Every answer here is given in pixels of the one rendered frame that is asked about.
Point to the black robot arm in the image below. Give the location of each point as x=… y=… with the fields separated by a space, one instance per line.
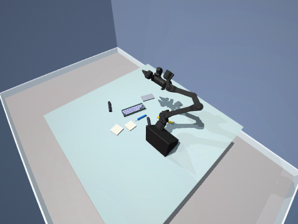
x=167 y=84

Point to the grey keyboard with white letter keys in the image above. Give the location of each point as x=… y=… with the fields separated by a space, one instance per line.
x=133 y=109

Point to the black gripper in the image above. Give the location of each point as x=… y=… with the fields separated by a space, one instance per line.
x=149 y=75

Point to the cream square flat block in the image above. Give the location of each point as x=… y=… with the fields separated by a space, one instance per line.
x=130 y=125

